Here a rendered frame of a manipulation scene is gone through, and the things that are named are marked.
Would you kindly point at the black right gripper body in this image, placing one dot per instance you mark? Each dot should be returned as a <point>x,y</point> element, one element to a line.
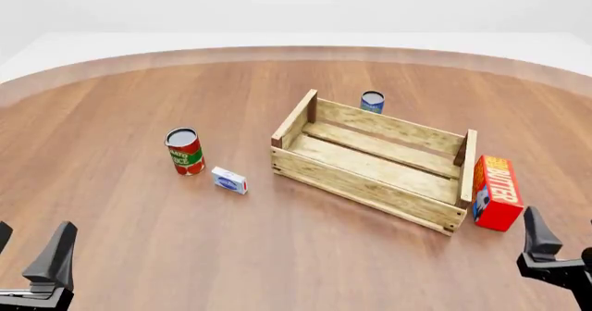
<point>557,274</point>

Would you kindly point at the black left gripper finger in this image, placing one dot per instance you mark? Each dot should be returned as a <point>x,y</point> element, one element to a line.
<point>53,259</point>
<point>3,234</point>

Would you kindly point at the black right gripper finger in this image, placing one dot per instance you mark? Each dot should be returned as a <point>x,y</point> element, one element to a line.
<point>540,234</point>
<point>587,253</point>

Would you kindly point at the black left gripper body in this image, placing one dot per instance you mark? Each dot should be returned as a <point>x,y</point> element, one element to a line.
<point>32,298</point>

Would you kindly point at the red butter box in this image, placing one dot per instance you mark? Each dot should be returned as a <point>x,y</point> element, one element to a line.
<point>497,194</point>

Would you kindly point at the wooden slat tray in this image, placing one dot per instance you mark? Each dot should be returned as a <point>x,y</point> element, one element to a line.
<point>370,167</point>

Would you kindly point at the red green tomato sauce tin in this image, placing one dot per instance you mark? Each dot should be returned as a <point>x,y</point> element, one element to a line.
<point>186,153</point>

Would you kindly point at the small white blue box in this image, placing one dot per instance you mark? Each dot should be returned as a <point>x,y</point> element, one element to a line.
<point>229,180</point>

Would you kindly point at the blue tin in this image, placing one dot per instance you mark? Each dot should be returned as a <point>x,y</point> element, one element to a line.
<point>373,103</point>

